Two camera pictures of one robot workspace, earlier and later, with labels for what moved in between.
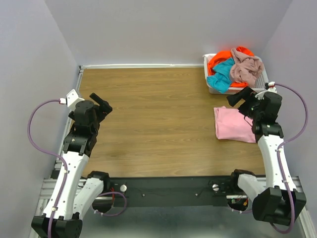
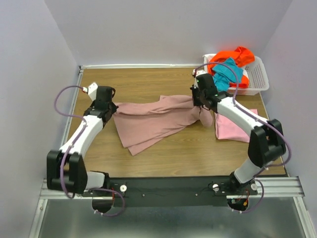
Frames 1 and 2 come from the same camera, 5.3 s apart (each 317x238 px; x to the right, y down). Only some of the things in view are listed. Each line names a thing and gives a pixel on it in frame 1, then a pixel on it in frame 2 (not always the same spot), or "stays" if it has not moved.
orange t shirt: (223, 55) stays
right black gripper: (248, 95) → (195, 102)
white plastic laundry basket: (261, 79) stays
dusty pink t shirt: (245, 68) → (141, 125)
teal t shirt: (221, 81) stays
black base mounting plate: (173, 192) stays
